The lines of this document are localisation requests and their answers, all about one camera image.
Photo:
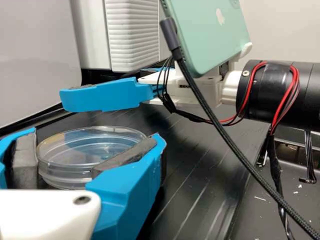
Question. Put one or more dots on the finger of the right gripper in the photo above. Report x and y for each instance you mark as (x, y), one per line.
(105, 96)

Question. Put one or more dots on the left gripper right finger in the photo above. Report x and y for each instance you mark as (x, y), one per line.
(130, 190)

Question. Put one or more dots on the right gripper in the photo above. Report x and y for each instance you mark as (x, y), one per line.
(197, 92)

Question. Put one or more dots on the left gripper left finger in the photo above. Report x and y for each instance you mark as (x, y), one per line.
(22, 162)

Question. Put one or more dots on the petri dish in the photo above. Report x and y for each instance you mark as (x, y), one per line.
(82, 150)

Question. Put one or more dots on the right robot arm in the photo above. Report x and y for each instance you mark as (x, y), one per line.
(275, 92)

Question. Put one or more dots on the incubator door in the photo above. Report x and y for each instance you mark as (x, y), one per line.
(135, 32)

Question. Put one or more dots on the white incubator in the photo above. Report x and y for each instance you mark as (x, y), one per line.
(90, 32)

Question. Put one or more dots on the black platform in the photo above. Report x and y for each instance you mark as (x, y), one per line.
(200, 162)

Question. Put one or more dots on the white box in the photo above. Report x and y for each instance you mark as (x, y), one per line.
(32, 50)

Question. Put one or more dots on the right wrist camera phone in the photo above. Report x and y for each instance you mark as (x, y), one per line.
(212, 32)

